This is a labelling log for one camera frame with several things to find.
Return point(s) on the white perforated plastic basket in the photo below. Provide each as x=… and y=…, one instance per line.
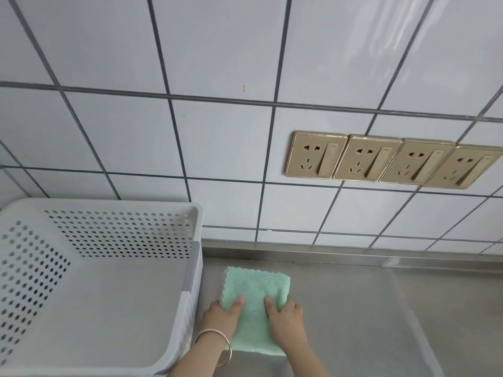
x=106, y=302

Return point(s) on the person's right hand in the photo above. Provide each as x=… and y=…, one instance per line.
x=289, y=325

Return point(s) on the person's left forearm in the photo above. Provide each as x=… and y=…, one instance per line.
x=200, y=359

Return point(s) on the person's left thumb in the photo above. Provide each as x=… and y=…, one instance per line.
x=237, y=305

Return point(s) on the green microfibre cloth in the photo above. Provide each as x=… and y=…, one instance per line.
x=255, y=286

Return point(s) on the person's right thumb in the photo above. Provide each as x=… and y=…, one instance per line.
x=271, y=307

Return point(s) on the person's left hand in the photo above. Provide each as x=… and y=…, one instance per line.
x=220, y=320

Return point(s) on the gold wall socket with switch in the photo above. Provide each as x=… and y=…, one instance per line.
x=414, y=161
x=365, y=157
x=314, y=155
x=463, y=167

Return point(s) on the person's right forearm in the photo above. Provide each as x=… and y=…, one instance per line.
x=304, y=361

